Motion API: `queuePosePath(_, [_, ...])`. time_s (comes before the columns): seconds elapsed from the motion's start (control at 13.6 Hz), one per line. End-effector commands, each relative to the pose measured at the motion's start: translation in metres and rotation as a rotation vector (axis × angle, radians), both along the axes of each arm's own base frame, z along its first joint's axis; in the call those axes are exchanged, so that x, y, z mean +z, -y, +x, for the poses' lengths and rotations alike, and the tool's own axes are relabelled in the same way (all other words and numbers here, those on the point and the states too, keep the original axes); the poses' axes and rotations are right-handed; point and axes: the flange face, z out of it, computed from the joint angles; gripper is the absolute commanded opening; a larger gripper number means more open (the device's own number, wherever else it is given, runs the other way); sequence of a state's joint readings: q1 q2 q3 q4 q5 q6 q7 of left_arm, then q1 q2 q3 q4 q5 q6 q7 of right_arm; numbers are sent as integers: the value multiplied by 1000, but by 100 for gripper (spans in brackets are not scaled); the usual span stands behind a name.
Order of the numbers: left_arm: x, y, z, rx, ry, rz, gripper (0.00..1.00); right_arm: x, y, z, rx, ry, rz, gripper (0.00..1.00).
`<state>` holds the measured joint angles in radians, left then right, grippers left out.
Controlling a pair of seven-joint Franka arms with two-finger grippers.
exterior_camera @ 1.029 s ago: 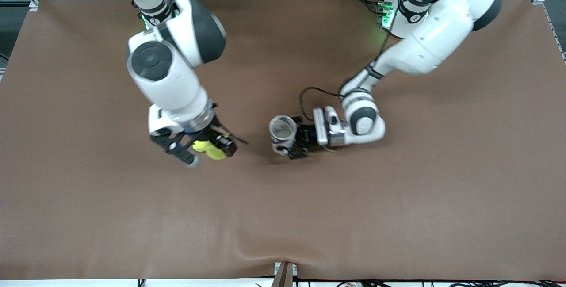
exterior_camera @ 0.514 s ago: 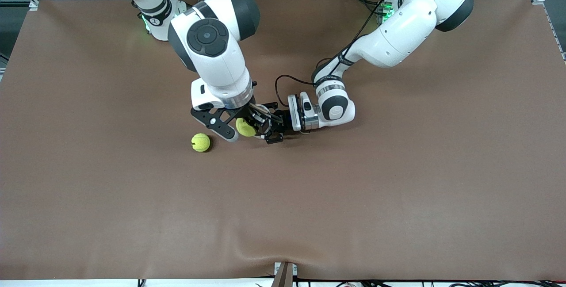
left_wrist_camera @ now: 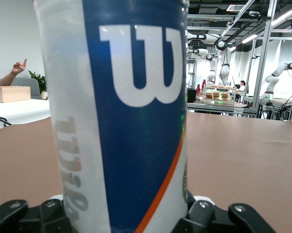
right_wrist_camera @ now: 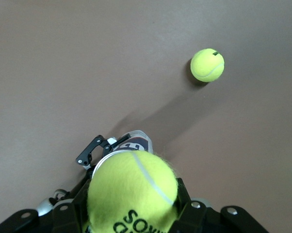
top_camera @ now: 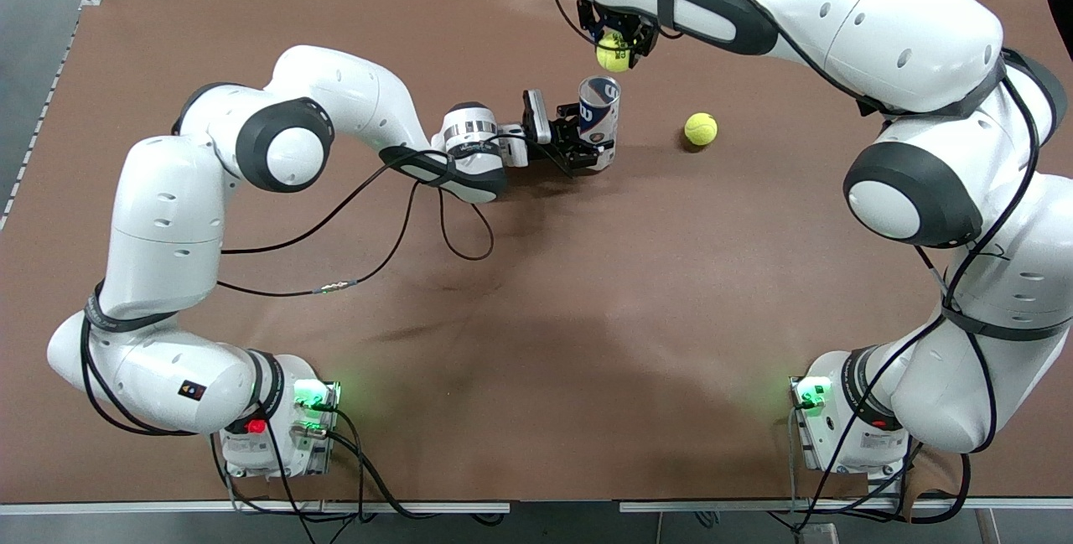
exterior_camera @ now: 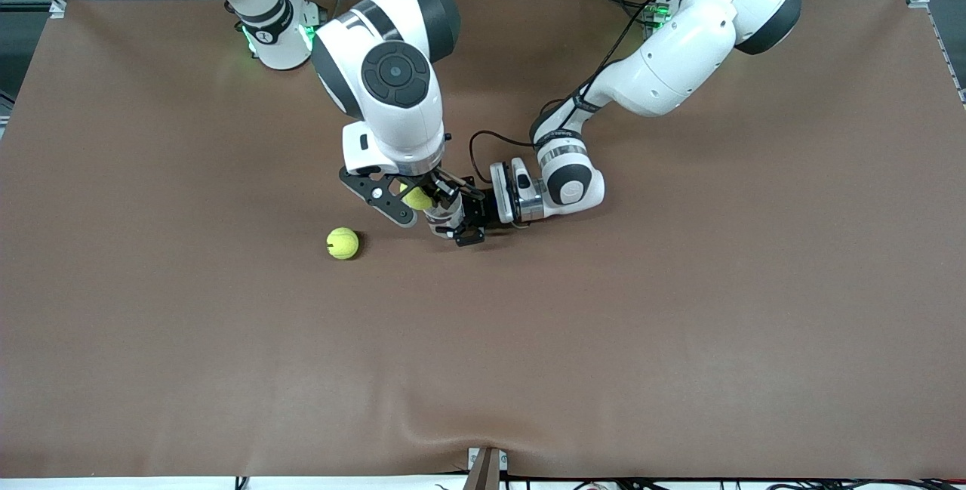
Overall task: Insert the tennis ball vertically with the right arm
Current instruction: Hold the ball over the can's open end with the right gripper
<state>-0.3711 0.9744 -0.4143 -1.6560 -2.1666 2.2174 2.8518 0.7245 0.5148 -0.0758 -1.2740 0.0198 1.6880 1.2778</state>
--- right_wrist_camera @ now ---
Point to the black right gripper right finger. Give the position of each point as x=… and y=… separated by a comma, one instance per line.
x=192, y=218

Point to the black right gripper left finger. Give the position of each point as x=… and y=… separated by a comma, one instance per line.
x=68, y=218

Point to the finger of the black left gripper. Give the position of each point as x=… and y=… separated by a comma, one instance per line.
x=87, y=151

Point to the yellow tennis ball small print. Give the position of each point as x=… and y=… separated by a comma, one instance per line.
x=206, y=65

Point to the yellow tennis ball large print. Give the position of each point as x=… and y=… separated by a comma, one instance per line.
x=126, y=189

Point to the clear Wilson tennis ball can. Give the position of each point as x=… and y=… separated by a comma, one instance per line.
x=136, y=143

